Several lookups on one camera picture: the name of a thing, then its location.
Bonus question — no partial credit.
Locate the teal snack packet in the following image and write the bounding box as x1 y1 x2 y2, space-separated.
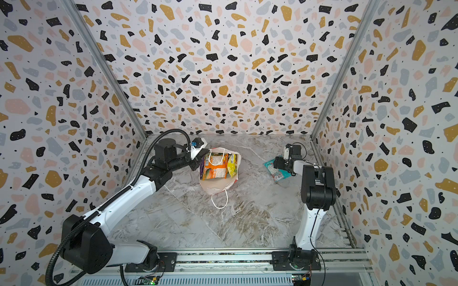
264 160 292 182

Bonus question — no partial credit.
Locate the orange snack packet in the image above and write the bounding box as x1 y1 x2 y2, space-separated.
200 150 229 181

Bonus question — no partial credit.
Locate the red paper gift bag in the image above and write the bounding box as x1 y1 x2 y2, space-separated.
199 147 242 209

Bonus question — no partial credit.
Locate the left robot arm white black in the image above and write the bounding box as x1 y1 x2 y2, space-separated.
58 137 209 274

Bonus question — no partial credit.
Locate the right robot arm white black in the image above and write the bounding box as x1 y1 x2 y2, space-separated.
273 143 337 270

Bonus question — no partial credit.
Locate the yellow green snack packet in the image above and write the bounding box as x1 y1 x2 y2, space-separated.
227 154 238 178

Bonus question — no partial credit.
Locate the left circuit board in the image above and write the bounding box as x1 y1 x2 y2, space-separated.
136 275 160 286

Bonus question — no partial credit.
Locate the circuit board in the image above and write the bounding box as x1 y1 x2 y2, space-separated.
136 275 160 286
292 274 311 286

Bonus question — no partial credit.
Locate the right circuit board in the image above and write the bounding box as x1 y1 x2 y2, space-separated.
292 274 311 286

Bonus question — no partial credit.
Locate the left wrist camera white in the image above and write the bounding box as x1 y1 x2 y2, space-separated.
190 137 208 160

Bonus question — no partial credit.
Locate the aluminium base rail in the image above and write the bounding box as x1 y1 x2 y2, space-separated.
71 248 375 286

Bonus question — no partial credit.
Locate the left corner aluminium post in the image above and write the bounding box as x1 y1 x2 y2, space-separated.
60 1 147 141

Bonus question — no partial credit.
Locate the corner aluminium post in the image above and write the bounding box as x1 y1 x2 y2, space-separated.
60 1 147 141
310 0 380 141

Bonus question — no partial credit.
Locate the right corner aluminium post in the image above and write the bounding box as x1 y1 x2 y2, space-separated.
310 0 380 141

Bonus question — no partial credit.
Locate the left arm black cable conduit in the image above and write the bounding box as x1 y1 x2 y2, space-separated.
44 128 192 286

